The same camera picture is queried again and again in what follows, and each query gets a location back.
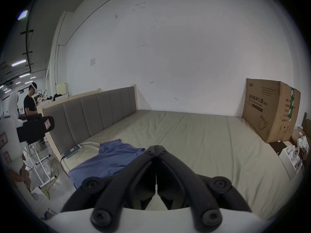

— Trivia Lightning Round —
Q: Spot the dark bedside table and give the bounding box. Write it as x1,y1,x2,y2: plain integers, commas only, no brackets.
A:
269,128,311,181

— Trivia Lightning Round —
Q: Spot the person's left hand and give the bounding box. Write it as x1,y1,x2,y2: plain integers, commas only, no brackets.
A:
7,154,32,192

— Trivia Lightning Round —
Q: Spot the flat teal box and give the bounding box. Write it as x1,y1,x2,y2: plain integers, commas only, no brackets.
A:
64,144,83,159

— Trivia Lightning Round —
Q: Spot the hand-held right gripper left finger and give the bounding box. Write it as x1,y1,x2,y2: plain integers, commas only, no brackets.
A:
61,145,156,230

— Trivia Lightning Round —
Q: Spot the dark blue shirt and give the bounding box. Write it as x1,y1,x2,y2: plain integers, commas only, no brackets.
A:
69,139,146,189

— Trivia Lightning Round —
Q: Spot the grey padded headboard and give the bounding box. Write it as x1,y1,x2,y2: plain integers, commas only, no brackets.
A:
42,86,138,155

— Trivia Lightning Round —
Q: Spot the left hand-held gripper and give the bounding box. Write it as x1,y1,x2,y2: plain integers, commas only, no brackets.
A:
0,91,55,171

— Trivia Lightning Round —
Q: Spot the bed with beige sheet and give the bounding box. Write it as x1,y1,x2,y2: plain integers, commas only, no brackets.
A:
61,109,292,221

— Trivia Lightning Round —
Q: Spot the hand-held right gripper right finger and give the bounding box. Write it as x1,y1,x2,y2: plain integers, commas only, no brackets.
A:
156,145,252,230

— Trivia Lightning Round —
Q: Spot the yellow cable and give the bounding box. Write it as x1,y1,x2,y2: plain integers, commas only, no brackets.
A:
42,154,64,200

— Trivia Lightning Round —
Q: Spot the white tube stand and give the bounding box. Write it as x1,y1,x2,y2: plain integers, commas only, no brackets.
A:
24,142,58,189

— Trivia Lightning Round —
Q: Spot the large cardboard carton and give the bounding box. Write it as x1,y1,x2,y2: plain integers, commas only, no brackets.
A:
242,78,301,144

